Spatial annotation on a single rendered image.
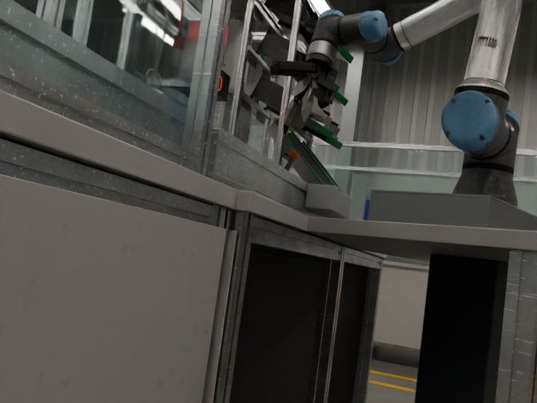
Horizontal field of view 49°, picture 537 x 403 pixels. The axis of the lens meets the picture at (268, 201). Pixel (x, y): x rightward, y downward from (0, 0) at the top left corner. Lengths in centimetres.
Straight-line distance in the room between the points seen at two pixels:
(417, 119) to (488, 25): 908
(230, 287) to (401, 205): 59
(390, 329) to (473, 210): 427
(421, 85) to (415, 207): 934
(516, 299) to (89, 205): 65
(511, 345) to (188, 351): 48
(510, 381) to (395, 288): 453
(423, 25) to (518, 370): 96
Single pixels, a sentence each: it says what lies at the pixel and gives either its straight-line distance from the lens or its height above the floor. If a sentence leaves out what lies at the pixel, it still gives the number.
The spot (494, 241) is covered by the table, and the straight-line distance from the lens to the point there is 97.
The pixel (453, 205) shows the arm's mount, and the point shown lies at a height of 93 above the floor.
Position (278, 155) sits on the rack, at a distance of 187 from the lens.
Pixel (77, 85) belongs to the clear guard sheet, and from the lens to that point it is 60.
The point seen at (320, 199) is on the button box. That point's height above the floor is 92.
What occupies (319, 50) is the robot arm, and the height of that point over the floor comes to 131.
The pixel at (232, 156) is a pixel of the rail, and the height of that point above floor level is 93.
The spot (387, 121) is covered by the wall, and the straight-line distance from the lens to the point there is 1057.
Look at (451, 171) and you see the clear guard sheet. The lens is 554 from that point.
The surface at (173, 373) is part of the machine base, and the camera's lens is 77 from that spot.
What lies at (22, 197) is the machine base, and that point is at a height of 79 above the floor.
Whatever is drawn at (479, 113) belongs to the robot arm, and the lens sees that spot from 131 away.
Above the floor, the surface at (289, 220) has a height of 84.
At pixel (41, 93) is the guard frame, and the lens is 54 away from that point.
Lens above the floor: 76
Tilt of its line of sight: 6 degrees up
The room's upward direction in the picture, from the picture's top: 8 degrees clockwise
